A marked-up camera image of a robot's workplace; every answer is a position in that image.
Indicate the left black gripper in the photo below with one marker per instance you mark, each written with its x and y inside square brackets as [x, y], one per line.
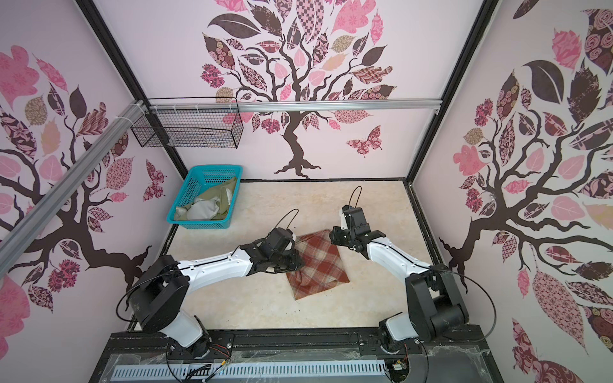
[295, 265]

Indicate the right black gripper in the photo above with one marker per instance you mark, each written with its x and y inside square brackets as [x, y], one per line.
[339, 237]

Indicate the red plaid skirt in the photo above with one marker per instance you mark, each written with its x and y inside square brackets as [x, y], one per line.
[323, 266]

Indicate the olive and white skirt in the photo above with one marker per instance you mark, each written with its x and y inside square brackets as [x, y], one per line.
[213, 204]

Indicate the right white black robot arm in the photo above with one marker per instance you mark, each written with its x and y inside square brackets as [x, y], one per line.
[433, 301]

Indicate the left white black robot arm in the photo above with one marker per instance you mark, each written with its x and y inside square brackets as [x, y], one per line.
[157, 298]

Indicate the teal plastic basket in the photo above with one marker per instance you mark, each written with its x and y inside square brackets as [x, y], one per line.
[199, 179]

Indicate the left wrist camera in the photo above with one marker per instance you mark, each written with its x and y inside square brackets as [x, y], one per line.
[280, 239]

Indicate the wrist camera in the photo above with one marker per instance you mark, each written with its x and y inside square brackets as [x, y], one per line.
[352, 217]
[280, 239]

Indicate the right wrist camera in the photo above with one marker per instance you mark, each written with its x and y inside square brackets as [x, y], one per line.
[352, 217]

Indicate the white slotted cable duct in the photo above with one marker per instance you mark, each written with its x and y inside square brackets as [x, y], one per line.
[243, 371]

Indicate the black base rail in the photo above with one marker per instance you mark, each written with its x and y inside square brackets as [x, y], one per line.
[464, 357]

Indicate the black wire basket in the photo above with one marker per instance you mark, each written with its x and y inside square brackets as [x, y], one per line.
[190, 122]

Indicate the aluminium rail back wall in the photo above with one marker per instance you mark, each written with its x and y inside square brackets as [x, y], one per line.
[306, 105]

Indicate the aluminium rail wall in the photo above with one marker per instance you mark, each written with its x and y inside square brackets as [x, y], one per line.
[306, 105]
[14, 245]

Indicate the aluminium rail left wall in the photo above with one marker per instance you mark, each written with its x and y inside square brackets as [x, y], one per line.
[14, 245]

